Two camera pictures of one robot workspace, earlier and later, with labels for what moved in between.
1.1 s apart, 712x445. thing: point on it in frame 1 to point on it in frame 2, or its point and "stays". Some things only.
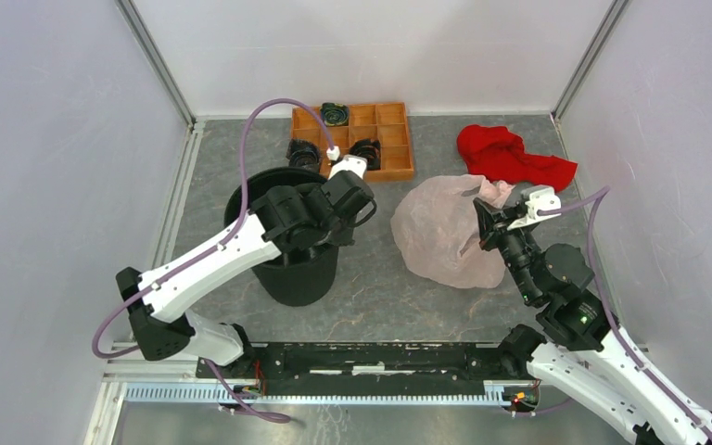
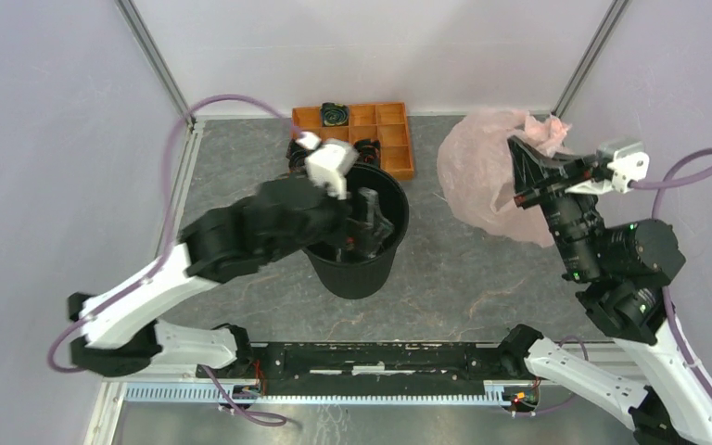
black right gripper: (487, 217) to (530, 168)
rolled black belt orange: (370, 149) stays
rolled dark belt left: (303, 154) stays
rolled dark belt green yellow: (335, 114) stays
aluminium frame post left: (142, 34) stays
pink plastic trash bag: (437, 227) to (477, 172)
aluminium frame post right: (610, 19) stays
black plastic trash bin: (293, 279) to (364, 278)
